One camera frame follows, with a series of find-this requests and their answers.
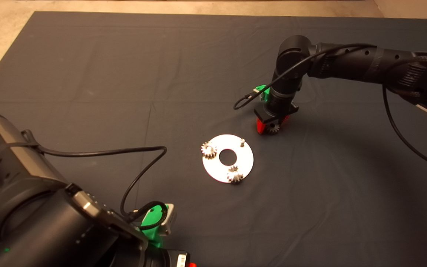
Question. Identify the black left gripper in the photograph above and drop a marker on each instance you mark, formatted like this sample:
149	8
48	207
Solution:
169	259

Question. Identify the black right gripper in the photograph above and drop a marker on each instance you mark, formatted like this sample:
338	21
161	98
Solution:
278	107

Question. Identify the small steel planetary gear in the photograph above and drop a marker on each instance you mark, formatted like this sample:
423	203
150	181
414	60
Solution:
208	150
235	175
272	129

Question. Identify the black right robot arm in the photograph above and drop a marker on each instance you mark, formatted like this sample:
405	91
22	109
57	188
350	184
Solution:
347	63

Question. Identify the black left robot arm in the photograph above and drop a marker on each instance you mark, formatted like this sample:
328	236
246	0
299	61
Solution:
32	222

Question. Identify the round metal carrier plate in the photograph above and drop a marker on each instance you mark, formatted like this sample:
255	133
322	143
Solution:
247	163

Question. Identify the dark grey table cloth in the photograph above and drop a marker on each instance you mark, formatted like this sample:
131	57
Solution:
87	55

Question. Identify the green right camera mount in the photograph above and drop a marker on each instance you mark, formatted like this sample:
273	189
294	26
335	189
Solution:
261	88

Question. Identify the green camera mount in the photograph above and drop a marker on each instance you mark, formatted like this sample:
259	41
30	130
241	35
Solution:
261	88
150	222

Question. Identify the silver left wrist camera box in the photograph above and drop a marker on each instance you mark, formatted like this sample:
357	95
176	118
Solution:
171	218

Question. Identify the green left camera mount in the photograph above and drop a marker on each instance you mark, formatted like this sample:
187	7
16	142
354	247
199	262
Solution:
150	222

